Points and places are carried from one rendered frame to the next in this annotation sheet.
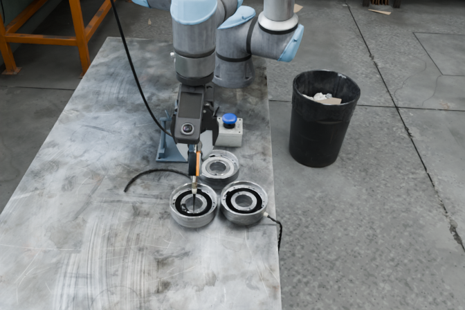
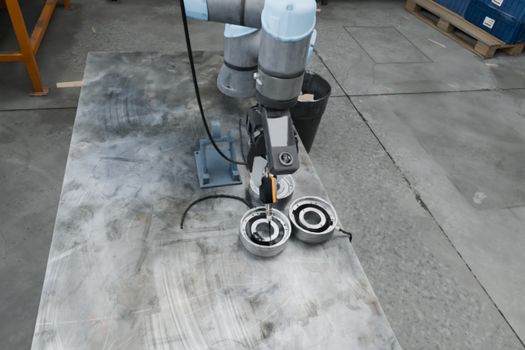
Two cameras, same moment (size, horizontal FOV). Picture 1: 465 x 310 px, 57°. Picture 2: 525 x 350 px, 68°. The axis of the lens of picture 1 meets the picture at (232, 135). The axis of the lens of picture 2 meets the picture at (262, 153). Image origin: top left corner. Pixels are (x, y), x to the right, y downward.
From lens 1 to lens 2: 0.32 m
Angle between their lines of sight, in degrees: 15
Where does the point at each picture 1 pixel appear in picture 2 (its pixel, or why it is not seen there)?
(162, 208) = (230, 240)
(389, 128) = (347, 116)
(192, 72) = (284, 94)
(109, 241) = (188, 291)
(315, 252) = not seen: hidden behind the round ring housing
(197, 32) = (298, 50)
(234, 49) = (247, 58)
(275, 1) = not seen: hidden behind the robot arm
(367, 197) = (344, 181)
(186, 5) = (291, 19)
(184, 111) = (276, 139)
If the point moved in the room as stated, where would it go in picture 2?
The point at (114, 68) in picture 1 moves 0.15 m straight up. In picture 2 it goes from (111, 87) to (103, 41)
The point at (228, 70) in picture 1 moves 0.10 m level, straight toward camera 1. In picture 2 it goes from (241, 80) to (248, 98)
